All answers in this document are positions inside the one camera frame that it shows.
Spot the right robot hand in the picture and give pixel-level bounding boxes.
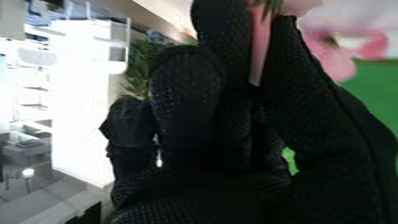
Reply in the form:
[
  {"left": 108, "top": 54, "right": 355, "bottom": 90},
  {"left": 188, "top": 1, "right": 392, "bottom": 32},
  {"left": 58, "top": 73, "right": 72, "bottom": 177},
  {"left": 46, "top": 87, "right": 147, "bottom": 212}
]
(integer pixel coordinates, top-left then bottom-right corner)
[{"left": 97, "top": 0, "right": 398, "bottom": 224}]

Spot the pink flower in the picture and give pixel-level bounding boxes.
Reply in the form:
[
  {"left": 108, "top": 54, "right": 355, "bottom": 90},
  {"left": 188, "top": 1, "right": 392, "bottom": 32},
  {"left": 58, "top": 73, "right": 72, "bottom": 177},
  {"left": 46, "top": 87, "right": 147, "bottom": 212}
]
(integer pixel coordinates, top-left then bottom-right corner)
[{"left": 245, "top": 0, "right": 394, "bottom": 86}]

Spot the green plant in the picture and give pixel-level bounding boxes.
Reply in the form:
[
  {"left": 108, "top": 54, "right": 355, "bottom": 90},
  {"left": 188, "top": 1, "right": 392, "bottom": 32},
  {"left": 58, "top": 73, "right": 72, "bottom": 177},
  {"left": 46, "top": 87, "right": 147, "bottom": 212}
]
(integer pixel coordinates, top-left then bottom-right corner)
[{"left": 118, "top": 37, "right": 198, "bottom": 101}]

